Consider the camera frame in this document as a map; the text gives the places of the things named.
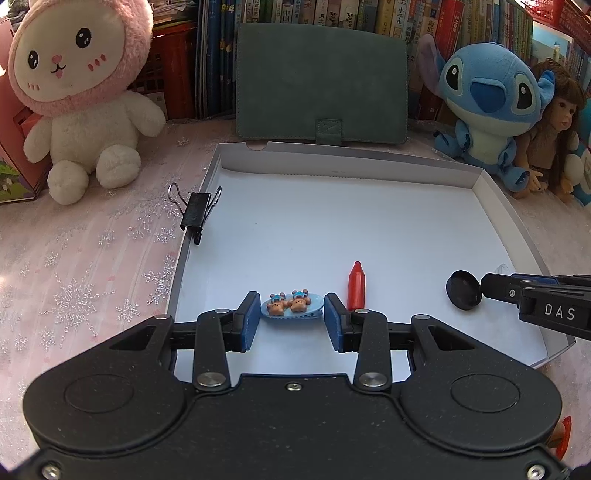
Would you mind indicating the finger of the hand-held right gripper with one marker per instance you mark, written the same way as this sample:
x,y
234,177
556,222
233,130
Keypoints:
x,y
501,288
563,280

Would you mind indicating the red mesh basket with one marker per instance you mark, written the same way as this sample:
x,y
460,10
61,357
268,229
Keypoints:
x,y
561,11

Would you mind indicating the red plastic crate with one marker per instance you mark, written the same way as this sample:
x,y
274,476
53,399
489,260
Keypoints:
x,y
173,69

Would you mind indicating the blue robot cat plush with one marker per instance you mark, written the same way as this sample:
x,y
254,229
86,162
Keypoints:
x,y
581,170

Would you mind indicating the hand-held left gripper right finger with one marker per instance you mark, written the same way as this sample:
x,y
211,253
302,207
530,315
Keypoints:
x,y
333,325

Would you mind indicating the stack of flat books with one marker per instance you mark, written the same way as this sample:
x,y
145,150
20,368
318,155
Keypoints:
x,y
173,11

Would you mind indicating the blue alien plush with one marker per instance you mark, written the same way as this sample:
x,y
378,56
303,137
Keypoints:
x,y
489,101

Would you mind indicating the pink printed box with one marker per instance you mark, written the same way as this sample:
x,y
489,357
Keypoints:
x,y
14,152

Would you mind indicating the black round cap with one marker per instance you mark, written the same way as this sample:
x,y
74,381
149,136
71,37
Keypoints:
x,y
463,290

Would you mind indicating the row of upright books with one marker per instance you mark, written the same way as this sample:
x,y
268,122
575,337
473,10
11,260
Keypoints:
x,y
323,10

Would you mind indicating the brown-haired doll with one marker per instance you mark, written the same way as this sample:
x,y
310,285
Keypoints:
x,y
561,124

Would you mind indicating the blue bear hair clip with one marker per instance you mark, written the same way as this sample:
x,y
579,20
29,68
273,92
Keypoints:
x,y
288,304

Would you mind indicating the white shallow cardboard tray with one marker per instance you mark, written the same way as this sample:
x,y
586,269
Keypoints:
x,y
346,217

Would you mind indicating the pink hooded bunny plush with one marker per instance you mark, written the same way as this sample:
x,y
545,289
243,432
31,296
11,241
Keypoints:
x,y
87,92

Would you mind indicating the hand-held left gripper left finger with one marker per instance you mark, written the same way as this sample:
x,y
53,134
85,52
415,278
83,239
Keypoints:
x,y
248,325

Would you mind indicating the green suede case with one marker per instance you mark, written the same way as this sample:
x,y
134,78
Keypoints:
x,y
318,78

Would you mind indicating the black binder clip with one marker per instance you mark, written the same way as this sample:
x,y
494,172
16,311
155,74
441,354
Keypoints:
x,y
196,210

